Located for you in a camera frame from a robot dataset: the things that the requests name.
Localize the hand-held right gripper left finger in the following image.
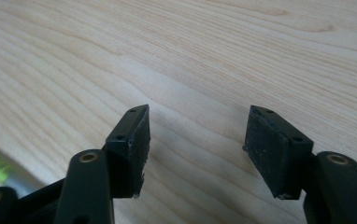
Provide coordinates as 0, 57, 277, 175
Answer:
101, 104, 151, 200

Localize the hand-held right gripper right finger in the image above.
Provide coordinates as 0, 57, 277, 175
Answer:
242, 105, 315, 201

